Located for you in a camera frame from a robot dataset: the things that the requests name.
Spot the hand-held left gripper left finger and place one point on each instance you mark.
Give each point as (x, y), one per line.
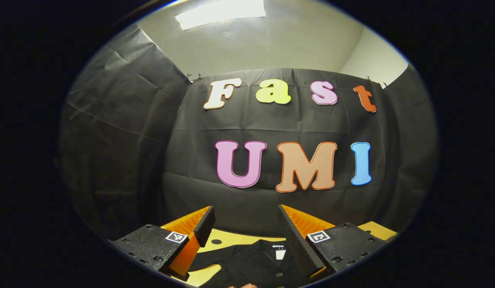
(205, 228)

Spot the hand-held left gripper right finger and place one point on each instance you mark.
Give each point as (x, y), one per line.
(293, 236)

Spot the black shirt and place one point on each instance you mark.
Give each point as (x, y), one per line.
(251, 262)

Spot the ceiling light panel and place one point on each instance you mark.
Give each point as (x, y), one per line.
(221, 12)

